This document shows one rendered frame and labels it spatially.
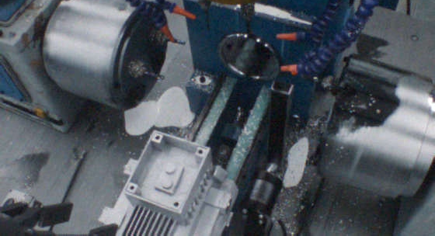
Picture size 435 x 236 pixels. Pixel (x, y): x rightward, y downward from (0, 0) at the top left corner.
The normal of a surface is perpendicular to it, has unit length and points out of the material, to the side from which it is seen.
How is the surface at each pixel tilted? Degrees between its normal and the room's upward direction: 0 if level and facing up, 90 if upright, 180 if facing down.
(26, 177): 0
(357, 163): 69
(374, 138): 43
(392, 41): 0
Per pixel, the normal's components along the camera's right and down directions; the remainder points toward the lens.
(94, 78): -0.37, 0.50
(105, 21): -0.12, -0.40
